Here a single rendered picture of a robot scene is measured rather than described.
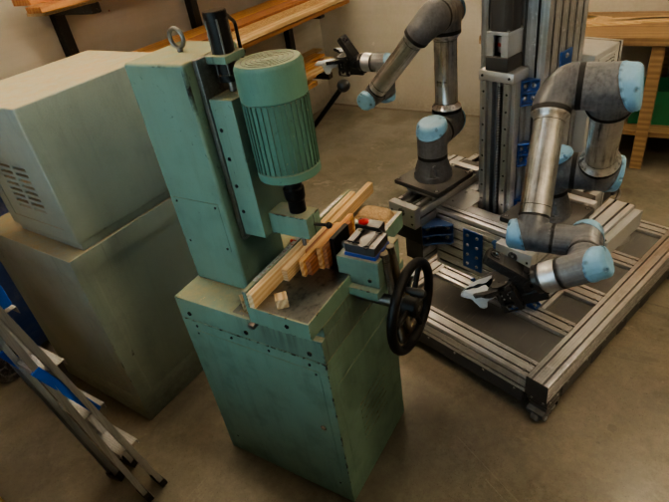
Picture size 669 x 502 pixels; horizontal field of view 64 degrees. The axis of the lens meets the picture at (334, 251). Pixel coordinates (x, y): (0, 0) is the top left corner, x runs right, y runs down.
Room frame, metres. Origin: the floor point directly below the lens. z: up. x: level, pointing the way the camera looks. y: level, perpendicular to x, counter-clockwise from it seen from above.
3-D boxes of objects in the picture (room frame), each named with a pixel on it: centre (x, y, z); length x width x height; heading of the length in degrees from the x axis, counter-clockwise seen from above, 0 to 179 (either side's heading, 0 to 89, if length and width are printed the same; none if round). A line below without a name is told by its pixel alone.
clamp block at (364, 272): (1.28, -0.10, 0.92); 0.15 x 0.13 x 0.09; 145
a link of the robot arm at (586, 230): (1.02, -0.58, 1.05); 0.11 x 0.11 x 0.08; 60
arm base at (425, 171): (1.91, -0.44, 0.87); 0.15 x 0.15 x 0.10
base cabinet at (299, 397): (1.42, 0.18, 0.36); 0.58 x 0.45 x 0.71; 55
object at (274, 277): (1.40, 0.08, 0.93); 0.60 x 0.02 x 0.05; 145
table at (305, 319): (1.33, -0.03, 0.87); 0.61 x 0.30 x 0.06; 145
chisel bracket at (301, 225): (1.37, 0.10, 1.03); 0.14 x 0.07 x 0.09; 55
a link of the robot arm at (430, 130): (1.91, -0.45, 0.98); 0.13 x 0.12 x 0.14; 141
